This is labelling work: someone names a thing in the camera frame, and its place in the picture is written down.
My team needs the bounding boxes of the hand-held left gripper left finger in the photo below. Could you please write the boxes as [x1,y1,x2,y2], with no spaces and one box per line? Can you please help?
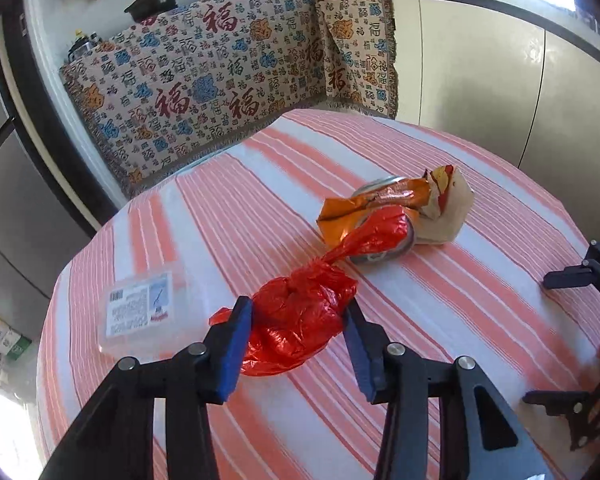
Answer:
[40,296,253,480]

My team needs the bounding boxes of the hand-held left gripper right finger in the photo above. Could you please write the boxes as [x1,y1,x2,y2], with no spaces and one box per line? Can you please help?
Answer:
[342,305,551,480]

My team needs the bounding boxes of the red plastic bag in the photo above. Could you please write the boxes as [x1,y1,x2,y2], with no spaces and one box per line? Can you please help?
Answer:
[208,208,412,377]

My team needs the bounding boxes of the clear plastic box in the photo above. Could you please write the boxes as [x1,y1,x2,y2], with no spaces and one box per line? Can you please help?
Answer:
[97,264,194,356]

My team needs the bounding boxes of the silver drink can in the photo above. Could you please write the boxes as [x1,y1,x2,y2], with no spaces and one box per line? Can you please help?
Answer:
[350,174,416,265]

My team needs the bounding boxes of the white paper food wrapper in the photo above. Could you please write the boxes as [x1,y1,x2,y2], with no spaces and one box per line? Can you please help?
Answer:
[417,163,475,245]

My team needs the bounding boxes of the orange snack wrapper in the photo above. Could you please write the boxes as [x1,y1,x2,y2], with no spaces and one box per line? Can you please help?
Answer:
[316,178,431,246]

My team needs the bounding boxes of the white cabinet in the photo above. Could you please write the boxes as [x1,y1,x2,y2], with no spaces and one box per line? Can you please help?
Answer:
[384,0,600,242]

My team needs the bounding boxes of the storage shelf with boxes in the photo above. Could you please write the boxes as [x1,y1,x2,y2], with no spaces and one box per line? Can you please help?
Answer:
[0,302,34,386]

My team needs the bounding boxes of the large printed blanket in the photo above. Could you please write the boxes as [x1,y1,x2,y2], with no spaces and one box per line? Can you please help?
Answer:
[59,0,331,200]

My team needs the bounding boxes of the grey refrigerator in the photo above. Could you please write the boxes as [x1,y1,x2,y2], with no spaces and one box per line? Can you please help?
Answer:
[0,10,107,302]

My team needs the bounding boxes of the small printed blanket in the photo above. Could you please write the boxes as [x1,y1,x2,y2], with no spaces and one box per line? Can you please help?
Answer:
[311,0,399,121]

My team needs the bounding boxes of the black clay pot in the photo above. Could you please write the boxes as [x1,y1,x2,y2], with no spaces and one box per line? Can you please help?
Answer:
[123,0,180,24]

